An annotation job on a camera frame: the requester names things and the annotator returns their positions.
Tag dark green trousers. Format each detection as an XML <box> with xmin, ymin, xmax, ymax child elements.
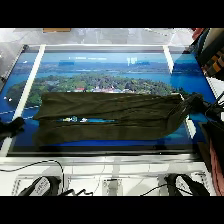
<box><xmin>32</xmin><ymin>91</ymin><xmax>188</xmax><ymax>147</ymax></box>

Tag heap of clothes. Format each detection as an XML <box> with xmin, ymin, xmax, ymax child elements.
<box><xmin>191</xmin><ymin>27</ymin><xmax>224</xmax><ymax>82</ymax></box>

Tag black garment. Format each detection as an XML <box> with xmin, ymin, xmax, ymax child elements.
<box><xmin>197</xmin><ymin>119</ymin><xmax>224</xmax><ymax>169</ymax></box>

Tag pink garment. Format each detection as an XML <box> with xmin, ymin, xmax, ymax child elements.
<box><xmin>207</xmin><ymin>139</ymin><xmax>224</xmax><ymax>197</ymax></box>

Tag silver frame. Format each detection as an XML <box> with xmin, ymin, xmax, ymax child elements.
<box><xmin>0</xmin><ymin>153</ymin><xmax>224</xmax><ymax>197</ymax></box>

